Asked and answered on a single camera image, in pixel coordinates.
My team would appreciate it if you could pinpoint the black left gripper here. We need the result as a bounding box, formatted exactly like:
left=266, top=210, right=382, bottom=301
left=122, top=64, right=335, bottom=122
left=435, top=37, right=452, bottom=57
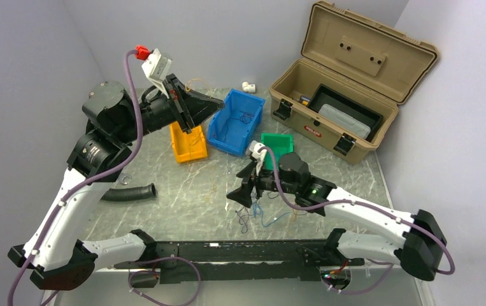
left=115, top=73, right=225, bottom=145

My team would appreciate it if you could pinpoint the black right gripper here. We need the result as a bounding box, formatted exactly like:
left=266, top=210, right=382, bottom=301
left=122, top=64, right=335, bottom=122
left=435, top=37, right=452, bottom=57
left=227, top=159, right=298, bottom=208

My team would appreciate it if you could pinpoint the purple wire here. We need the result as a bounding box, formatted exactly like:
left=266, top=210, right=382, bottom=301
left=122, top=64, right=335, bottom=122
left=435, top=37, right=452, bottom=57
left=217, top=110, right=269, bottom=235

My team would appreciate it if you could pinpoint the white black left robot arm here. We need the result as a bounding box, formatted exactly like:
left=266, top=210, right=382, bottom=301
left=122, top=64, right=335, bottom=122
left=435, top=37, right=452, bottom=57
left=8, top=74, right=224, bottom=291

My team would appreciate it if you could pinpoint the white pipe elbow fitting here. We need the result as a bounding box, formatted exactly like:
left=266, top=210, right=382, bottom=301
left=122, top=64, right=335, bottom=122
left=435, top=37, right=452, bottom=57
left=241, top=82, right=256, bottom=94

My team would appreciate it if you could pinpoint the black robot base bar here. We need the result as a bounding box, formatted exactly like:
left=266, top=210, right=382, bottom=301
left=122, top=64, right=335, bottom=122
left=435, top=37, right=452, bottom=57
left=115, top=239, right=364, bottom=284

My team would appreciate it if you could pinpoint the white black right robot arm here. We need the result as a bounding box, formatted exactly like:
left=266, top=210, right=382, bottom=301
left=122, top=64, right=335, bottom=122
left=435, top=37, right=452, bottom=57
left=227, top=152, right=450, bottom=281

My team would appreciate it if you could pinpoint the blue plastic bin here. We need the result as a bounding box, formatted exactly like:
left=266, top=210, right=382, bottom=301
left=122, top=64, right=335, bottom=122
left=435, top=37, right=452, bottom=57
left=206, top=89, right=266, bottom=156

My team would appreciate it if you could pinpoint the orange plastic bin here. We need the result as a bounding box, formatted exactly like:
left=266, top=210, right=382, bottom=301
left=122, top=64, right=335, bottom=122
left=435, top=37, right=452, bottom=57
left=169, top=122, right=208, bottom=164

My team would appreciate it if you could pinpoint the green plastic bin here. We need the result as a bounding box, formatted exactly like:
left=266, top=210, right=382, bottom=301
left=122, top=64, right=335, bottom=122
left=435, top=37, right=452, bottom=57
left=261, top=133, right=294, bottom=164

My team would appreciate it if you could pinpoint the silver wrench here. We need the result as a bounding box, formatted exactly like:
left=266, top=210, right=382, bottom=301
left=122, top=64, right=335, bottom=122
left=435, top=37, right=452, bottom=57
left=118, top=173, right=132, bottom=186

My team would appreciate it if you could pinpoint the black tool box tray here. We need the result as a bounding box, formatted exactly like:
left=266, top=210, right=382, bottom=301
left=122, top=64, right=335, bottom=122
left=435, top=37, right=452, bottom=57
left=308, top=84, right=383, bottom=142

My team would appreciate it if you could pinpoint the grey plastic case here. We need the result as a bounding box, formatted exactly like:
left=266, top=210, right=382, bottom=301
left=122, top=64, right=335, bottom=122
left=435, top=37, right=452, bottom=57
left=318, top=105, right=371, bottom=138

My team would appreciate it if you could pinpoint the tan tool box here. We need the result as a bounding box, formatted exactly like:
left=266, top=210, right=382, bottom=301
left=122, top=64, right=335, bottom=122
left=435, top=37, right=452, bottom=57
left=269, top=1, right=440, bottom=164

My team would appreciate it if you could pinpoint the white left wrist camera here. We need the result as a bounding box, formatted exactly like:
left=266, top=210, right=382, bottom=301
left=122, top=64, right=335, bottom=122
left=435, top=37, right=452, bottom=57
left=135, top=45, right=172, bottom=96

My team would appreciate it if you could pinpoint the black corrugated hose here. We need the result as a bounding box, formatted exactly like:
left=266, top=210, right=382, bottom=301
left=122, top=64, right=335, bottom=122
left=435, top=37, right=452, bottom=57
left=101, top=182, right=157, bottom=203

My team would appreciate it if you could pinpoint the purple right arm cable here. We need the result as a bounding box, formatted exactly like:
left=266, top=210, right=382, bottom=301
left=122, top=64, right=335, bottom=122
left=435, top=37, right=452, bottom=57
left=259, top=145, right=457, bottom=276

